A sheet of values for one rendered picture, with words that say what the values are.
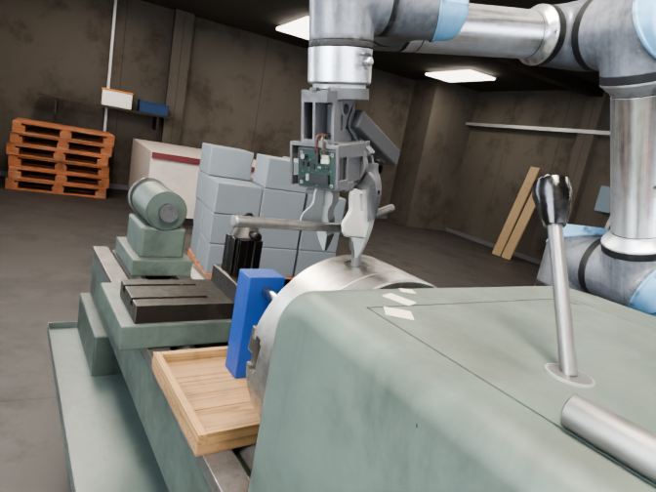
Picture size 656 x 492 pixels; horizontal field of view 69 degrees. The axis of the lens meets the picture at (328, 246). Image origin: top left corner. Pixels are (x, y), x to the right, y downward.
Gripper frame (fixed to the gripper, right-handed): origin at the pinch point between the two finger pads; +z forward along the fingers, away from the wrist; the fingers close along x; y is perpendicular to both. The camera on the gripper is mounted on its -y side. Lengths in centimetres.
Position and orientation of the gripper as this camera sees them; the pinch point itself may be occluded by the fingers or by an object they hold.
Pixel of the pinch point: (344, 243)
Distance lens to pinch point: 64.9
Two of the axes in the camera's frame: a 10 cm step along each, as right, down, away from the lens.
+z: -0.2, 9.5, 3.1
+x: 8.1, 2.0, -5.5
